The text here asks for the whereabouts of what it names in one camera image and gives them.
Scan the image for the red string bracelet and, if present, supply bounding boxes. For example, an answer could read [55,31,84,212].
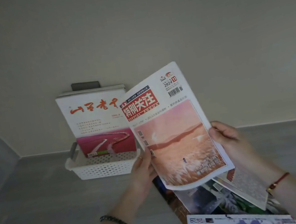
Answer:
[264,172,293,196]

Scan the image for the magazine with pink landscape cover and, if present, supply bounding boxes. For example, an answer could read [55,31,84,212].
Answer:
[113,55,237,199]

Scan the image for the dark grey book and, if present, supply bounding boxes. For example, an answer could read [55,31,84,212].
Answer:
[71,79,100,93]

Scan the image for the grey and green photo magazine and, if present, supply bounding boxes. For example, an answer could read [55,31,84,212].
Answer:
[173,168,289,224]

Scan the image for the magazine with dotted pattern cover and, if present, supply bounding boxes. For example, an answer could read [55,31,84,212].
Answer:
[210,162,276,219]

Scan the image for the grey basket handle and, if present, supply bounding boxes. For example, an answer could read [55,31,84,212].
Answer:
[68,142,80,161]

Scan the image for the white magazine with red calligraphy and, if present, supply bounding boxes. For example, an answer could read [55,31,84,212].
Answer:
[55,87,138,163]

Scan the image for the person's right hand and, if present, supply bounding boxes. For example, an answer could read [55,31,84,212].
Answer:
[207,111,286,195]

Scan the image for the white perforated plastic basket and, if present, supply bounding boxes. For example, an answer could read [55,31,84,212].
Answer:
[62,132,144,184]

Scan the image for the dark cover magazine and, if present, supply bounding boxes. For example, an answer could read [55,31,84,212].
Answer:
[151,171,193,224]

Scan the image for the person's left hand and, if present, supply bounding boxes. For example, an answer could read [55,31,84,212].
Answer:
[125,145,162,200]

